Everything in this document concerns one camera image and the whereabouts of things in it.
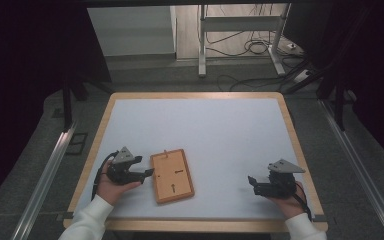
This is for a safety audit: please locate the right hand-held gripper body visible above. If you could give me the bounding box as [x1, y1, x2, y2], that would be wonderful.
[253, 159, 306, 200]

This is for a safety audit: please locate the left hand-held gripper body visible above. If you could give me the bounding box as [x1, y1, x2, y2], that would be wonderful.
[106, 146, 145, 186]

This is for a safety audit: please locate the wooden picture frame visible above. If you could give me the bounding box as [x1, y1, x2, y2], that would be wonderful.
[149, 148, 196, 205]

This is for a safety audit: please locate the person's left hand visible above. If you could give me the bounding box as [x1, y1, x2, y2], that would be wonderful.
[95, 163, 143, 206]

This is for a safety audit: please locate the person's right hand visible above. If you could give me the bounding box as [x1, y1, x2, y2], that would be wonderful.
[267, 181, 306, 220]

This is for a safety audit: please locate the black floor socket plate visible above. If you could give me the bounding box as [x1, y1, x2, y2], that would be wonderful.
[65, 132, 89, 156]

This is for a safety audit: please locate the white table mat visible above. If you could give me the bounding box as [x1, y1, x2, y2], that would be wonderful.
[73, 98, 316, 220]

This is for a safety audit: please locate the black metal stand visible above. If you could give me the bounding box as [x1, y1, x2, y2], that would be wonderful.
[61, 73, 115, 133]
[315, 6, 359, 132]

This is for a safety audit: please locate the white power strip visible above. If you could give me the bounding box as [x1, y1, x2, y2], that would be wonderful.
[292, 68, 313, 84]

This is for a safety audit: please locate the dark curtain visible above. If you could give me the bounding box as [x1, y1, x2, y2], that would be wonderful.
[284, 0, 384, 174]
[0, 0, 112, 215]

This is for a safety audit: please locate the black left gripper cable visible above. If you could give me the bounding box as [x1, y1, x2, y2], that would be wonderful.
[91, 150, 120, 201]

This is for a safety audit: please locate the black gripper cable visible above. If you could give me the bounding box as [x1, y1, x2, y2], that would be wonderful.
[91, 150, 120, 201]
[293, 182, 314, 222]

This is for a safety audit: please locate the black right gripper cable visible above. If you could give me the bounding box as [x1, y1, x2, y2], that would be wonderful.
[293, 182, 314, 222]

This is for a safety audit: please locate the metal floor rail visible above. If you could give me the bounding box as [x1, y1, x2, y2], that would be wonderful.
[317, 99, 384, 240]
[10, 122, 78, 240]

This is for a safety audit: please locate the black floor cable tangle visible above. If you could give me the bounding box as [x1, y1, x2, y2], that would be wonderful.
[205, 30, 303, 58]

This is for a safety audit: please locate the white metal desk frame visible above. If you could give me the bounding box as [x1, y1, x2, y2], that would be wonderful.
[198, 3, 292, 79]

